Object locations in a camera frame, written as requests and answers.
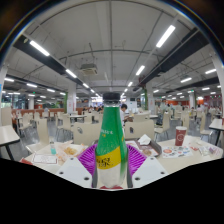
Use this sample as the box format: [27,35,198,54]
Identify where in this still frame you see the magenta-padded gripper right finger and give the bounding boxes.
[126,143,169,189]

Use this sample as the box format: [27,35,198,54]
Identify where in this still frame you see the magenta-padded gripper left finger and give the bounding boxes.
[55,143,100,189]

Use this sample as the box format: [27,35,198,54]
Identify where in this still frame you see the green drink bottle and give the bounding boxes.
[94,92,129,189]

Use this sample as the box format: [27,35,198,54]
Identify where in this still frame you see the crumpled food wrapper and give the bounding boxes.
[54,142,88,163]

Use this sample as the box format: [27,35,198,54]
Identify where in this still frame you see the white paper napkin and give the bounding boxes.
[137,133,153,147]

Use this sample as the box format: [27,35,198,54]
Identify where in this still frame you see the small teal sanitizer bottle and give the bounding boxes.
[49,139,58,156]

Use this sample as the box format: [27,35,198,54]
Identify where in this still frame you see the white paper card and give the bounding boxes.
[31,153,58,165]

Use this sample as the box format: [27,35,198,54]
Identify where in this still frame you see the colourful paper flyer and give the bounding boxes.
[161,145,194,159]

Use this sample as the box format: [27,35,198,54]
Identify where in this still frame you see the beige canteen chairs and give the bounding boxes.
[0,104,221,151]

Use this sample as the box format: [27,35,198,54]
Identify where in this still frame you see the red paper cup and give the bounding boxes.
[174,125,188,147]

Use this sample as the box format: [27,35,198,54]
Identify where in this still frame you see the clear plastic wrapper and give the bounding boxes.
[198,144,219,157]

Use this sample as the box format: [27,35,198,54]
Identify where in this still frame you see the person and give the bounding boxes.
[119,103,129,123]

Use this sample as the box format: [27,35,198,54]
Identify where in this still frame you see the beige neighbouring table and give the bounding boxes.
[0,124,21,161]
[208,118,224,148]

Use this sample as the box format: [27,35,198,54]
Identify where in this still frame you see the ceiling air conditioner unit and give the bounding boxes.
[79,63,99,76]

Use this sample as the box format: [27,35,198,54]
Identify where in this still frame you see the ceiling light strips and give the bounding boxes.
[3,24,221,101]

